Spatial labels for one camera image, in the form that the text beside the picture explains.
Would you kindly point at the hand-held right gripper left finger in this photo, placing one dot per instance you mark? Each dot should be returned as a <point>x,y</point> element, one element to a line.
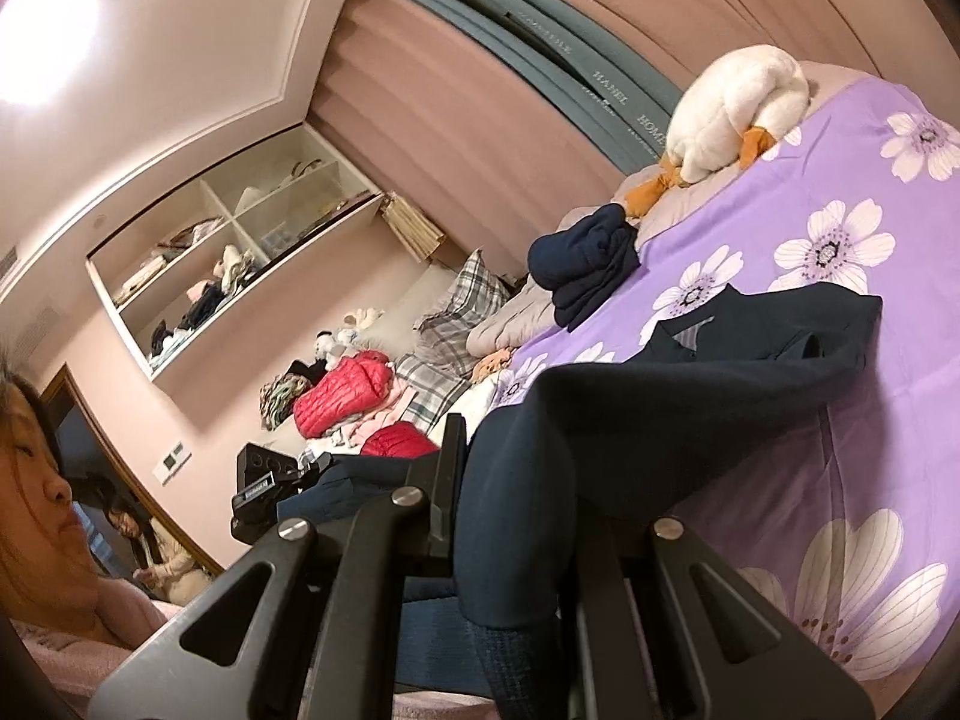
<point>442,480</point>

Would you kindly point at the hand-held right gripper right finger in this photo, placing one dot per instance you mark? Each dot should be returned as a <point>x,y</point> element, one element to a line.
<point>600,592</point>

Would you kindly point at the navy zip jacket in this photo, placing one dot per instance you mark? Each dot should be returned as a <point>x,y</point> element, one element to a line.
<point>675,405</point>

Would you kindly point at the pile of pale clothes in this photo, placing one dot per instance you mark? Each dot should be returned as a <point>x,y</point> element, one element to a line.
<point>367,424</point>

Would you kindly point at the folded navy clothes stack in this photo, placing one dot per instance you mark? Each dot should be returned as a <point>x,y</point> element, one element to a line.
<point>581,262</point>

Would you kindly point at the red down jacket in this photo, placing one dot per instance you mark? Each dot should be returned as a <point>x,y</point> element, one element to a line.
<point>401,441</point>
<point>341,394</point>

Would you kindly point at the plaid pillow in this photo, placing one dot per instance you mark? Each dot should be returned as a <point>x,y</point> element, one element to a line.
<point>431,386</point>
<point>461,304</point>

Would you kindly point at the multicoloured patterned cloth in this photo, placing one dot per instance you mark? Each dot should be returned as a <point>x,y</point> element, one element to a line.
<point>281,399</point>

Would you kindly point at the small beige plush toy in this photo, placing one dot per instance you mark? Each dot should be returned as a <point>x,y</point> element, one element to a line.
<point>491,365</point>

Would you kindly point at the black and white plush toy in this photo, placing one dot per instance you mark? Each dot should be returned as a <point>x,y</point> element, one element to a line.
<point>328,345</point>

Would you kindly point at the person's head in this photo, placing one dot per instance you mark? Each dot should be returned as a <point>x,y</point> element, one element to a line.
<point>45,495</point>

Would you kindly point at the person's pink top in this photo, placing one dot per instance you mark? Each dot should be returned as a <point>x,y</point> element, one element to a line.
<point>82,637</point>

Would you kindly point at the purple floral bed sheet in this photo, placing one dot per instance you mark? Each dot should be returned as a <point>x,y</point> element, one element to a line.
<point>862,405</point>

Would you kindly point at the pink curtain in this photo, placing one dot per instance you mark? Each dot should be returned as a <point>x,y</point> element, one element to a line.
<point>465,120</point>

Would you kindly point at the teal printed curtain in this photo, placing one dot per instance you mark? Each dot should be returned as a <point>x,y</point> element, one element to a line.
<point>555,45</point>

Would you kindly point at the white goose plush toy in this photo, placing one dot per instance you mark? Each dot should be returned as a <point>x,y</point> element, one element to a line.
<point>731,112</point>

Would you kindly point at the ceiling light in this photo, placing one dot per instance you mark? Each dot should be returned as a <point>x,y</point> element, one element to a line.
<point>41,15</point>

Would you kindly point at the white wall switch panel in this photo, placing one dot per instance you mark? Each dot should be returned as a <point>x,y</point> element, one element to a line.
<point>172,461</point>

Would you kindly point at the dark wooden door frame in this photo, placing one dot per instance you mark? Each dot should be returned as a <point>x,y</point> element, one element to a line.
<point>97,420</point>

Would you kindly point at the white wall shelf unit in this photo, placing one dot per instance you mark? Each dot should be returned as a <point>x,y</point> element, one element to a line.
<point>225,247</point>

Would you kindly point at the beige fringed wall hanging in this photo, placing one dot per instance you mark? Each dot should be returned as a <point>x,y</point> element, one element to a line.
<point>412,225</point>

